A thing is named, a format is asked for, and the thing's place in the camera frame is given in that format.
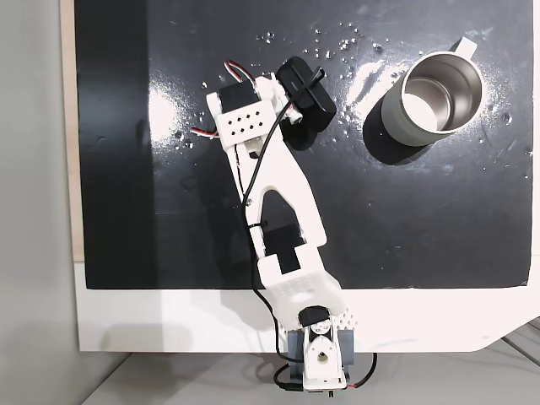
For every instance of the grey table clamp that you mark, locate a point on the grey table clamp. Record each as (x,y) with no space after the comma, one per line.
(348,346)
(295,350)

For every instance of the beige wooden board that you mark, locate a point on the beige wooden board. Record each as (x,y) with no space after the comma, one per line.
(69,126)

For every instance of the black table mat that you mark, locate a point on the black table mat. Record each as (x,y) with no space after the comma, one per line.
(379,219)

